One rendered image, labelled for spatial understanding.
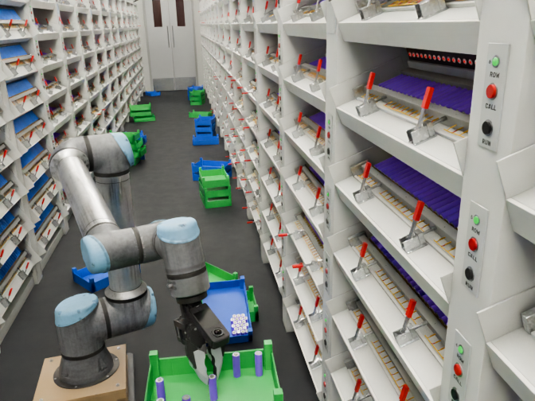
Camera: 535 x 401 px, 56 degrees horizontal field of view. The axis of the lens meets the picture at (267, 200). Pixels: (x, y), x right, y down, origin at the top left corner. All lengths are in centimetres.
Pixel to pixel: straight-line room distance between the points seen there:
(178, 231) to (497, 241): 67
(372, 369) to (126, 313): 96
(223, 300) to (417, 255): 158
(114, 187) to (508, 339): 132
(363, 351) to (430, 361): 37
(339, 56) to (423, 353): 69
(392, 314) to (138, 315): 107
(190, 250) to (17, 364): 143
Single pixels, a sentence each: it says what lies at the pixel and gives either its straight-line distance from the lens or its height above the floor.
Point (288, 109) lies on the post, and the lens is 197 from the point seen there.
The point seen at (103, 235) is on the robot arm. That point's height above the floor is 86.
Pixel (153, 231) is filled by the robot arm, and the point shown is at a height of 85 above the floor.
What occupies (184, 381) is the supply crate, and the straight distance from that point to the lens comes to 133.
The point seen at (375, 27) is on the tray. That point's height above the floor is 130.
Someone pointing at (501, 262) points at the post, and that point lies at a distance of 69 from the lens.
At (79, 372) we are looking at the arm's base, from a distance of 197.
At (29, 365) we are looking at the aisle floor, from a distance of 240.
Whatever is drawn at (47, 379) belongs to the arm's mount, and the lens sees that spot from 207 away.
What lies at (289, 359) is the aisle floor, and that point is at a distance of 219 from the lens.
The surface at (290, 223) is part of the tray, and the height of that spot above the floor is 53.
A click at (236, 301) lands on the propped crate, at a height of 9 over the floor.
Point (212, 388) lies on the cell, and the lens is 124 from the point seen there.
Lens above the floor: 131
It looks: 19 degrees down
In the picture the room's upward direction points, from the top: 1 degrees counter-clockwise
